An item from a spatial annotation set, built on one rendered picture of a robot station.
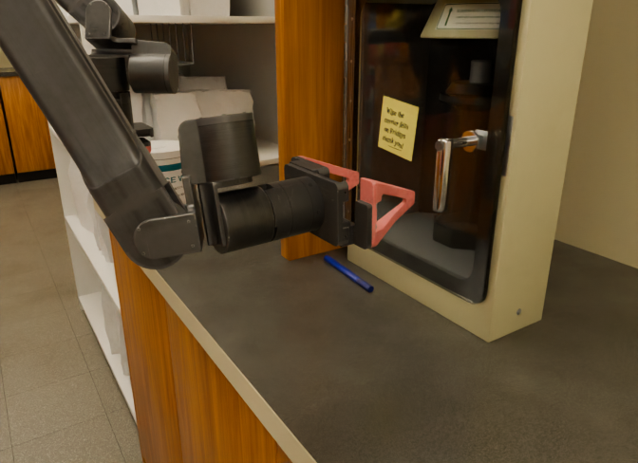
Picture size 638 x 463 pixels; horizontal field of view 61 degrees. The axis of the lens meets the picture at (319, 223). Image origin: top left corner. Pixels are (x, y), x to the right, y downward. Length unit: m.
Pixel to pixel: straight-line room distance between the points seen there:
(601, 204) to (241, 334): 0.70
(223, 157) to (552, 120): 0.40
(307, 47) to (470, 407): 0.58
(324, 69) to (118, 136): 0.49
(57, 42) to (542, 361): 0.63
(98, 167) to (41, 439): 1.77
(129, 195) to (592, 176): 0.86
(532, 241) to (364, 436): 0.33
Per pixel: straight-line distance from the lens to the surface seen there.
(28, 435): 2.24
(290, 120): 0.89
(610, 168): 1.10
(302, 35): 0.89
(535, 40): 0.66
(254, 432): 0.79
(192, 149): 0.50
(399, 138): 0.78
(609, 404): 0.70
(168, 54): 0.84
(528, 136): 0.68
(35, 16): 0.52
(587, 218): 1.14
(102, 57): 0.85
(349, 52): 0.86
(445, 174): 0.65
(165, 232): 0.48
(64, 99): 0.51
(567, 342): 0.79
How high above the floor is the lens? 1.33
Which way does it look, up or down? 20 degrees down
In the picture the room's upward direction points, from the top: straight up
